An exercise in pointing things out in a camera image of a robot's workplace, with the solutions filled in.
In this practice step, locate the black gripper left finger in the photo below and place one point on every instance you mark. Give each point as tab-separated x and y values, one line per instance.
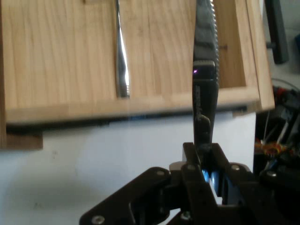
145	194

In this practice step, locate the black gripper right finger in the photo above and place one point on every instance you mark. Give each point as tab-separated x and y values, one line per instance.
262	199

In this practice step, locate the steel serrated table knife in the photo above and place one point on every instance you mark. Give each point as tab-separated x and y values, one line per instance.
205	47

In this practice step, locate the steel fork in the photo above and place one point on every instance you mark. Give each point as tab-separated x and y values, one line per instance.
122	70

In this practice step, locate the light wooden drawer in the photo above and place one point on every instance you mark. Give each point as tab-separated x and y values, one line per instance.
70	47

